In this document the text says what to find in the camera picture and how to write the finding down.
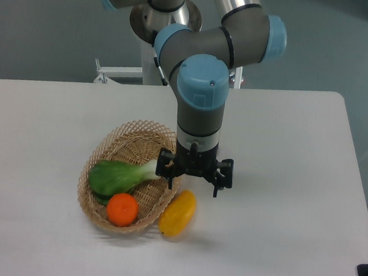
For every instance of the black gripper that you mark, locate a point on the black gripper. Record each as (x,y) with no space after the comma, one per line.
(195,163)

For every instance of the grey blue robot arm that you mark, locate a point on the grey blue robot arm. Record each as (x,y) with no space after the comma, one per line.
(196,65)

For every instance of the yellow bumpy fruit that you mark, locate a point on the yellow bumpy fruit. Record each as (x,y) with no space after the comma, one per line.
(177,216)

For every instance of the orange fruit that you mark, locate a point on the orange fruit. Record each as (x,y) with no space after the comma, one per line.
(122,210)

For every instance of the green bok choy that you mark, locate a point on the green bok choy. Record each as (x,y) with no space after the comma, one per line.
(108,178)

